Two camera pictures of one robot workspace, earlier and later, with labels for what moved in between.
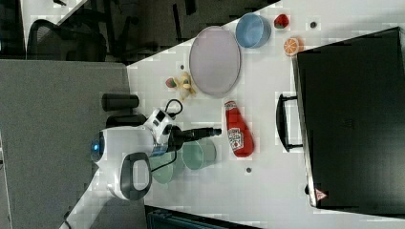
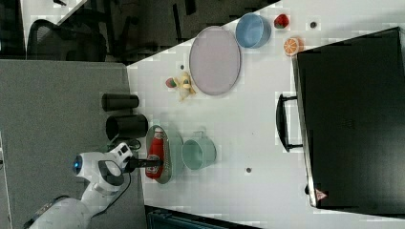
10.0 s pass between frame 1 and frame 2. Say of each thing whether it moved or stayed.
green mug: stayed
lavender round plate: stayed
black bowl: stayed
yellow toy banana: stayed
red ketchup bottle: moved
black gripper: moved
